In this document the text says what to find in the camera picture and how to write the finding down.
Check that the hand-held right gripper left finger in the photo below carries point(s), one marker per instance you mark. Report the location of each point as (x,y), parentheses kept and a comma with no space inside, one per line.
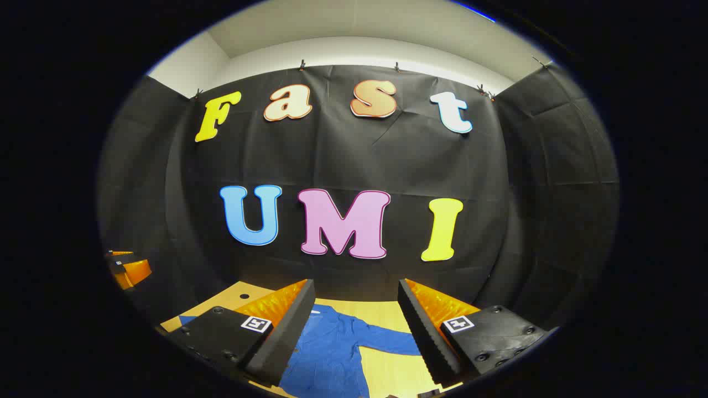
(287,337)

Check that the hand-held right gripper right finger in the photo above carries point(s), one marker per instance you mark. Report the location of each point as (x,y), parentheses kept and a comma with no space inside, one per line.
(426,342)

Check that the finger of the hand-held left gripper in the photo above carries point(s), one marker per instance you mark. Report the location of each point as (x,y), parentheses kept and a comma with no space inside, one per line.
(121,256)
(133,272)

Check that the blue shirt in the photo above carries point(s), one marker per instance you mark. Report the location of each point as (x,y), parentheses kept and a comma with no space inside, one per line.
(332,354)

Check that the row of small backdrop clips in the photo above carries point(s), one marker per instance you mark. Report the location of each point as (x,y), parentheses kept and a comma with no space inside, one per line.
(302,66)

